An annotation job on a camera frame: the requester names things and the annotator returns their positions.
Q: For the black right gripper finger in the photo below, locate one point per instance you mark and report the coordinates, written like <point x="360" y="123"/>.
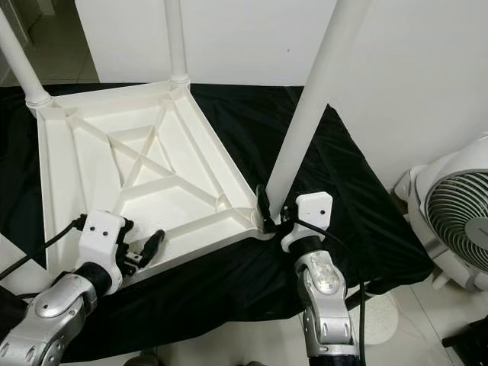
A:
<point x="264" y="203"/>

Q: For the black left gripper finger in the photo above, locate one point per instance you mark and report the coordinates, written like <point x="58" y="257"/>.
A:
<point x="152" y="244"/>

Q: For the white plastic children table top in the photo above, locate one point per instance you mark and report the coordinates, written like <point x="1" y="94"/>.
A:
<point x="69" y="168"/>

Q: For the black table cloth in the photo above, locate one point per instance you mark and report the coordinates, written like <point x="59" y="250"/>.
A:
<point x="374" y="244"/>

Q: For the black metal table leg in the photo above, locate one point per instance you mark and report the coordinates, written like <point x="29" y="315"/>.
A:
<point x="358" y="297"/>

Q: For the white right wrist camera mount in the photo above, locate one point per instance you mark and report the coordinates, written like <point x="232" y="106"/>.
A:
<point x="313" y="210"/>

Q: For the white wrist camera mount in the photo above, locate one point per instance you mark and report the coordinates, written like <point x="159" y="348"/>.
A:
<point x="103" y="232"/>
<point x="313" y="210"/>

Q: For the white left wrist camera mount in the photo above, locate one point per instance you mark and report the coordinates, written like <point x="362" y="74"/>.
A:
<point x="103" y="232"/>

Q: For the white pedestal fan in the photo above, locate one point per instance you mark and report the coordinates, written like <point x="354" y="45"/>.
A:
<point x="457" y="213"/>

